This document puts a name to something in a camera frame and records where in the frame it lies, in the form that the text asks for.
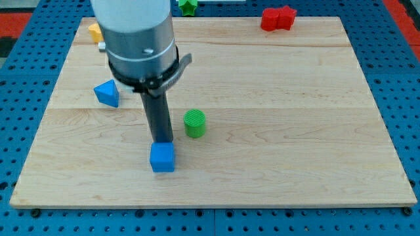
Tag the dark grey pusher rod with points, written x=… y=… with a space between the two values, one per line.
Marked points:
x=159 y=121

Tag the blue cube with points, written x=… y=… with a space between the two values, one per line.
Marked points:
x=162 y=157

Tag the yellow block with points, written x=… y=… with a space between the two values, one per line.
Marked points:
x=95 y=32

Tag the red cylinder block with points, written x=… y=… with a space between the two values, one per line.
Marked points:
x=269 y=19

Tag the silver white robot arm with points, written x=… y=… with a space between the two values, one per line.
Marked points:
x=142 y=53

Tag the green cylinder block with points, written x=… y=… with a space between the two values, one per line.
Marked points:
x=194 y=123

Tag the red star block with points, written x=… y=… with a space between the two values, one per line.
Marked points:
x=286 y=18

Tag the blue triangular prism block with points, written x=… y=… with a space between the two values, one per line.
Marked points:
x=107 y=93

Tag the green star block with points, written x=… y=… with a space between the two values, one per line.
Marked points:
x=188 y=7

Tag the wooden board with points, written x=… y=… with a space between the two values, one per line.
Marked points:
x=290 y=123

